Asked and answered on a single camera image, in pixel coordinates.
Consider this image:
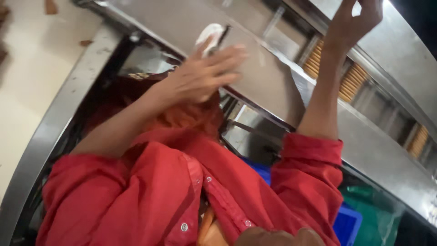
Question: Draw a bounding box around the person's left hand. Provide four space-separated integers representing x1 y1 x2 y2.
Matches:
160 37 249 104

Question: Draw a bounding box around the person's right hand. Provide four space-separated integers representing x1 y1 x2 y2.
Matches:
323 0 384 52

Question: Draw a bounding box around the thin black stick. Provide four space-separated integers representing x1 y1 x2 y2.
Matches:
209 25 231 56

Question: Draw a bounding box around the white cloth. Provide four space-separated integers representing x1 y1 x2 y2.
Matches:
195 23 225 58

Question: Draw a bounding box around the grey conveyor belt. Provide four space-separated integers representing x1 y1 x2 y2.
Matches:
102 0 306 128

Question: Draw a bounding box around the orange cloth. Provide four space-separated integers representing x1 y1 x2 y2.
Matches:
143 92 224 139

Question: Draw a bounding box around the row of round biscuits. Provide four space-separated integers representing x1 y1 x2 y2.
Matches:
302 37 325 80
406 124 429 159
338 62 370 104

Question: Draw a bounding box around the red button shirt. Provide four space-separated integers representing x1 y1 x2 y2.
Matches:
36 99 344 246

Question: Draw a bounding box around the blue plastic crate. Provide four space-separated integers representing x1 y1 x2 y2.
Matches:
241 156 363 246

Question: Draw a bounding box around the green plastic bag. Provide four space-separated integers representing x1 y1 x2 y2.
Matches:
340 184 405 246

